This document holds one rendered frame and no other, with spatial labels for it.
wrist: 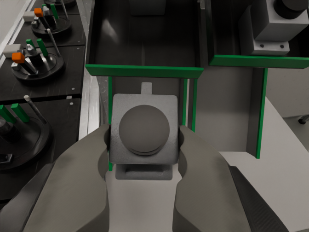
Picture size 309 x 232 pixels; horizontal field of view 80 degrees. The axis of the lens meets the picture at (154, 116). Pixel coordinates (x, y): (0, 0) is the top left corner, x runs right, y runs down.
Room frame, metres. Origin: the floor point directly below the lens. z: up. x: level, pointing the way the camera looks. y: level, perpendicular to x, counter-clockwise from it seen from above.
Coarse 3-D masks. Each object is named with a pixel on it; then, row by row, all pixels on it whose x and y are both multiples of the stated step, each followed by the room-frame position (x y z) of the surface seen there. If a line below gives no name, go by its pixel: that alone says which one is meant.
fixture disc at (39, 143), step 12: (36, 120) 0.24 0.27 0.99; (24, 132) 0.21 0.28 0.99; (36, 132) 0.21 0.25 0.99; (48, 132) 0.21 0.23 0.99; (0, 144) 0.17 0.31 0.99; (12, 144) 0.18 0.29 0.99; (24, 144) 0.18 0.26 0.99; (36, 144) 0.18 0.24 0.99; (48, 144) 0.19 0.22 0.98; (24, 156) 0.15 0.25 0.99; (36, 156) 0.16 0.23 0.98; (0, 168) 0.12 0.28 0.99; (12, 168) 0.13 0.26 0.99; (24, 168) 0.13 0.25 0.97
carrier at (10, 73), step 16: (48, 32) 0.48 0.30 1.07; (16, 48) 0.51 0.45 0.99; (32, 48) 0.44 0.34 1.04; (48, 48) 0.55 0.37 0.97; (64, 48) 0.56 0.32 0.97; (80, 48) 0.56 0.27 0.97; (16, 64) 0.41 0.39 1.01; (32, 64) 0.43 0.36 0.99; (48, 64) 0.44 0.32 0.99; (64, 64) 0.46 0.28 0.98; (80, 64) 0.48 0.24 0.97; (0, 80) 0.38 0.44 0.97; (16, 80) 0.39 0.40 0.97; (32, 80) 0.37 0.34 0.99; (48, 80) 0.39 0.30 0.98; (64, 80) 0.40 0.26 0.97; (80, 80) 0.40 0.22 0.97; (0, 96) 0.32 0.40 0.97; (16, 96) 0.32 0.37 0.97; (32, 96) 0.33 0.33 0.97; (48, 96) 0.33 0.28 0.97; (64, 96) 0.34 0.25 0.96; (80, 96) 0.35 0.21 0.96
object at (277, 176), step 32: (0, 0) 1.17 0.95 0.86; (0, 32) 0.82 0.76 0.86; (288, 128) 0.36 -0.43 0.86; (256, 160) 0.24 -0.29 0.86; (288, 160) 0.25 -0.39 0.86; (128, 192) 0.13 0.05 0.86; (160, 192) 0.14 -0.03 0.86; (288, 192) 0.16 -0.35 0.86; (128, 224) 0.07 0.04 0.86; (160, 224) 0.07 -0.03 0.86; (288, 224) 0.09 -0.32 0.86
